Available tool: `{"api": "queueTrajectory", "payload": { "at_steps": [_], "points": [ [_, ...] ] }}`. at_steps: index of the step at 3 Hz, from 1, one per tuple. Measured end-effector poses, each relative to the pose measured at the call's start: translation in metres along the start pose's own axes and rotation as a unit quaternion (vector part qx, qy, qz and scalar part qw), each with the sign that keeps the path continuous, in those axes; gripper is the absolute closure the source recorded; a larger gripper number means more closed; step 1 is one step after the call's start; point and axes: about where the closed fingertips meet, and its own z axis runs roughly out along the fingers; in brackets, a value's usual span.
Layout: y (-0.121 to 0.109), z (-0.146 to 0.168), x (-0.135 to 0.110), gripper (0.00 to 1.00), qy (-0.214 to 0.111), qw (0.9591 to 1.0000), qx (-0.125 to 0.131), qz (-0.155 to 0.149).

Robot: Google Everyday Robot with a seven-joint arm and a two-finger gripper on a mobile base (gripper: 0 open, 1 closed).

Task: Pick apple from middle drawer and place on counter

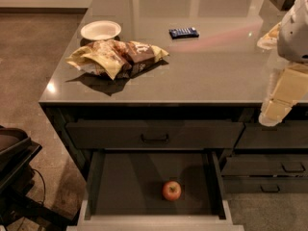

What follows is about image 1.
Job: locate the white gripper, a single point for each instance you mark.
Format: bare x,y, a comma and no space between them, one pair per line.
295,38

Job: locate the red apple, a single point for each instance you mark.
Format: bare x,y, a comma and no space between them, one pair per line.
171,190

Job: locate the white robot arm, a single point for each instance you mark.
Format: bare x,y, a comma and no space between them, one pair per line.
292,42

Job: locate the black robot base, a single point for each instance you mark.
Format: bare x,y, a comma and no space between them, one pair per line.
17,150

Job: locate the grey right top drawer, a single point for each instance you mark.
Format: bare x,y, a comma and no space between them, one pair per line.
291,134

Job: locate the grey kitchen counter cabinet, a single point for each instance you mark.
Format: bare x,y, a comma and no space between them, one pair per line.
221,75

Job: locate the grey right middle drawer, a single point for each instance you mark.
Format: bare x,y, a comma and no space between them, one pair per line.
266,165

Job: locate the grey right bottom drawer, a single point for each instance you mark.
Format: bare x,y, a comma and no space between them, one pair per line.
266,185

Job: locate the open grey middle drawer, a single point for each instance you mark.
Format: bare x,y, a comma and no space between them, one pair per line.
124,193

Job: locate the closed grey top drawer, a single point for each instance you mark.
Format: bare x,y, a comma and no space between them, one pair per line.
154,134

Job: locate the blue candy bar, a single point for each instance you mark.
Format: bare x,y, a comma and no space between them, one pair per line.
183,33

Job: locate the yellow brown chip bag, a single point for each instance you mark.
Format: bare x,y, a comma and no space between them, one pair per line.
116,59

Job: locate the white paper bowl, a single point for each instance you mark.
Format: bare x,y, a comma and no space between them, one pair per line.
100,30

